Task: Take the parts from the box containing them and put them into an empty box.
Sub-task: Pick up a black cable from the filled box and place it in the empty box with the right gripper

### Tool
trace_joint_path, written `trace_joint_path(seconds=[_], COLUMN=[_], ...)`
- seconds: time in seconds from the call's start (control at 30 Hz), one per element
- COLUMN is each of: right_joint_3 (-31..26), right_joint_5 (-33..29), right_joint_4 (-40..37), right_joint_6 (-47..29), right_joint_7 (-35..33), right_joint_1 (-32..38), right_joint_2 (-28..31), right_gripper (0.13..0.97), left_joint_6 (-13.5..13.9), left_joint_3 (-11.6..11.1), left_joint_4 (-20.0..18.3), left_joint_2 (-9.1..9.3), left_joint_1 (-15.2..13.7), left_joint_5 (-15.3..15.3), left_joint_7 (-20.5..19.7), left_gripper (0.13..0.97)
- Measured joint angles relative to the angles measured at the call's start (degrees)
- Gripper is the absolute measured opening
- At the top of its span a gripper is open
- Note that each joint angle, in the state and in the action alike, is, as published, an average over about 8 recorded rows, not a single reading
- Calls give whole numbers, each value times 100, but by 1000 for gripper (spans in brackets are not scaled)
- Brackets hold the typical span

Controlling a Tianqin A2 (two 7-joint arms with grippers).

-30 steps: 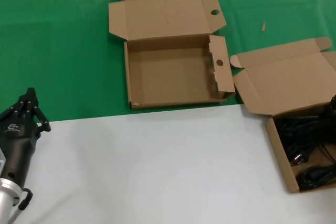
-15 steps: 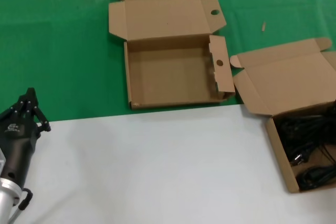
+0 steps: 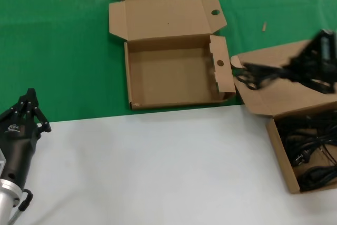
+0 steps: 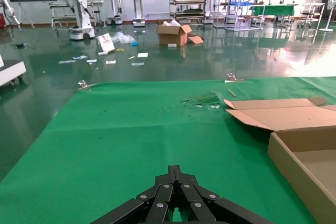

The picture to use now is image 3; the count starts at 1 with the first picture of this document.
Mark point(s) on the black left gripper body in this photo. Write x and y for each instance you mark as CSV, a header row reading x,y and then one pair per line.
x,y
18,146

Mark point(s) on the open brown cardboard box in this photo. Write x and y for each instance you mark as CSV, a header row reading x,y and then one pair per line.
x,y
171,77
263,98

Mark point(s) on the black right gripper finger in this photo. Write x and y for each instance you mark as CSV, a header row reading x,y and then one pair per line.
x,y
313,81
305,51

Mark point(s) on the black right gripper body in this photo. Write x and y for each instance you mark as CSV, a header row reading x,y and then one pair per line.
x,y
329,46

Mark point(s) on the small cardboard scrap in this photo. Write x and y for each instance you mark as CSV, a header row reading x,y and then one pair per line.
x,y
264,27

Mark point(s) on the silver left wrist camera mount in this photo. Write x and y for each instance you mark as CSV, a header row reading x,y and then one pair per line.
x,y
2,161

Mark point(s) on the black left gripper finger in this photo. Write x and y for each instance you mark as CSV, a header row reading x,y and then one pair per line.
x,y
37,114
18,107

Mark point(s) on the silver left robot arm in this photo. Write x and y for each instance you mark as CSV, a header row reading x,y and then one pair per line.
x,y
6,201

